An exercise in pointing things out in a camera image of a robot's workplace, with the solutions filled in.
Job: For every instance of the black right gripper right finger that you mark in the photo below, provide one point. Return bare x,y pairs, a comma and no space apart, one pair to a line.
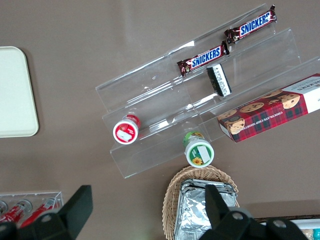
217,212

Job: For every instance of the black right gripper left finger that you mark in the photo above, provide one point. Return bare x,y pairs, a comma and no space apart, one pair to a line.
72,212

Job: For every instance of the aluminium foil tray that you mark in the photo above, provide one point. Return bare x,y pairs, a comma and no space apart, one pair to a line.
226,186
192,212

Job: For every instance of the oval light wicker basket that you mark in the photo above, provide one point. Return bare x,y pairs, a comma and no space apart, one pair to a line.
172,197

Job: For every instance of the beige plastic serving tray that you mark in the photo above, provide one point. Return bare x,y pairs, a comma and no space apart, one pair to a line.
15,92

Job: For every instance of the clear acrylic bottle rack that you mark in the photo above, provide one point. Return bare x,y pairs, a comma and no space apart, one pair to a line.
56,196

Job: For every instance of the red cola bottle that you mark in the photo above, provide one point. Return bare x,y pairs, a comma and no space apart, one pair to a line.
37,212
15,211

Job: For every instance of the green lidded snack cup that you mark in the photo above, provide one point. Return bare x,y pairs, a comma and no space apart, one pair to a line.
198,152

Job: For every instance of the white rectangular snack bin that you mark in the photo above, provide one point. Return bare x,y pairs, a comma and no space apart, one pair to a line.
310,224

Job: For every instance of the clear rice cracker bag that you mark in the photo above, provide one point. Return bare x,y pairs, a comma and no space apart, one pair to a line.
308,235

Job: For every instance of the red lidded snack cup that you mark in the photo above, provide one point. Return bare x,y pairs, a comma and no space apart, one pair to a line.
125,131

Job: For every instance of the teal snack pack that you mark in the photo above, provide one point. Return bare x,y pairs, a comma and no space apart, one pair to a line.
317,233

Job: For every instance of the red tartan cookie box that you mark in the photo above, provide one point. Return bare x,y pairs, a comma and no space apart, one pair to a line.
262,117

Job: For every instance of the small black white box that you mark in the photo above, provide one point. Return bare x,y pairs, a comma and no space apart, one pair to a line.
220,80

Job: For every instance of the clear acrylic stepped display stand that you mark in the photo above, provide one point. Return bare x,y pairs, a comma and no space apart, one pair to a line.
155,82

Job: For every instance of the Snickers chocolate bar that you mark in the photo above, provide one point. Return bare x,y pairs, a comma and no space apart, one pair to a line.
252,25
205,58

